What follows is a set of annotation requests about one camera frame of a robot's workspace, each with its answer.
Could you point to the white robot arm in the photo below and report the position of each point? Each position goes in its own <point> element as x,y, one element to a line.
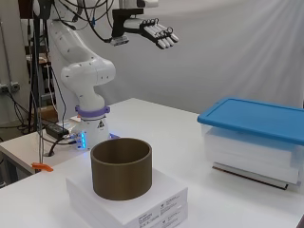
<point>87,76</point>

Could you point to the white flat box stand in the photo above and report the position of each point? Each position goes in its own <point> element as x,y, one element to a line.
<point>164,193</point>
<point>177,218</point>

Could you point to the white hanging sheet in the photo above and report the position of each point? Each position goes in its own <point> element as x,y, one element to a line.
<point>221,57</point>

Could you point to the black power adapter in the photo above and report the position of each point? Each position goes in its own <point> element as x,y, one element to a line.
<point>57,130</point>

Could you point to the blue plastic lid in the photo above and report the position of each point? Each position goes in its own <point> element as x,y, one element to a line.
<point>253,117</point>

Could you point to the clear plastic box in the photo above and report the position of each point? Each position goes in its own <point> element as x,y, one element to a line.
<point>253,158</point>

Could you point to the orange clamp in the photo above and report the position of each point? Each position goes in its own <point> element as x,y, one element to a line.
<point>42,167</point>

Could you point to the dark equipment rack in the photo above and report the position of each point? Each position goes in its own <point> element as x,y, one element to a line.
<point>36,63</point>

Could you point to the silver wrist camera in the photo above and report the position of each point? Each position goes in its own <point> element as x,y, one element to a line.
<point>119,40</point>

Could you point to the black camera bracket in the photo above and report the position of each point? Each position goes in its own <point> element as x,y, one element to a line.
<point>118,19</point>

